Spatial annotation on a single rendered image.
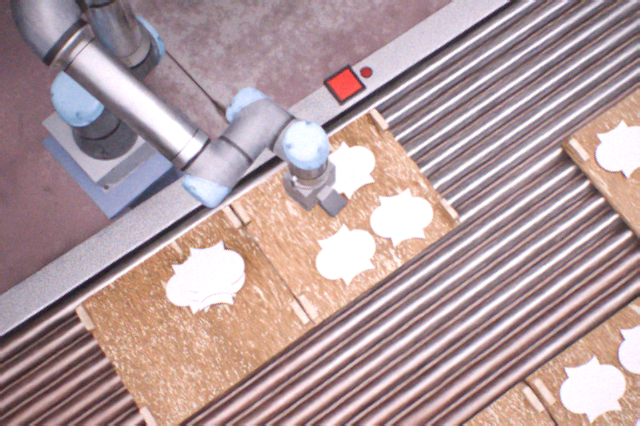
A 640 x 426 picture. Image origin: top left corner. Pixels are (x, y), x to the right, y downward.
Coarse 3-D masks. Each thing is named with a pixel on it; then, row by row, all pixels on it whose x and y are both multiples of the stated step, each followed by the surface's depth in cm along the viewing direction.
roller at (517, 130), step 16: (624, 48) 190; (608, 64) 189; (624, 64) 190; (576, 80) 189; (592, 80) 188; (560, 96) 187; (576, 96) 188; (528, 112) 187; (544, 112) 186; (512, 128) 185; (528, 128) 185; (496, 144) 184; (512, 144) 186; (464, 160) 183; (480, 160) 183; (448, 176) 182; (464, 176) 184; (288, 288) 176; (112, 400) 170; (128, 400) 170; (96, 416) 169; (112, 416) 170
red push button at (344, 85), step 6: (348, 72) 188; (336, 78) 188; (342, 78) 188; (348, 78) 188; (354, 78) 188; (330, 84) 188; (336, 84) 187; (342, 84) 187; (348, 84) 187; (354, 84) 187; (336, 90) 187; (342, 90) 187; (348, 90) 187; (354, 90) 187; (342, 96) 187; (348, 96) 187
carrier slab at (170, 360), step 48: (192, 240) 177; (240, 240) 177; (144, 288) 174; (96, 336) 172; (144, 336) 172; (192, 336) 172; (240, 336) 171; (288, 336) 171; (144, 384) 169; (192, 384) 169
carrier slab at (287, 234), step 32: (352, 128) 184; (384, 160) 182; (256, 192) 180; (384, 192) 180; (416, 192) 179; (256, 224) 178; (288, 224) 178; (320, 224) 178; (352, 224) 178; (448, 224) 177; (288, 256) 176; (384, 256) 176; (320, 288) 174; (352, 288) 174; (320, 320) 172
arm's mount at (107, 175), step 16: (48, 128) 182; (64, 128) 182; (64, 144) 181; (144, 144) 181; (80, 160) 180; (96, 160) 180; (112, 160) 180; (128, 160) 182; (144, 160) 188; (96, 176) 179; (112, 176) 183; (128, 176) 188
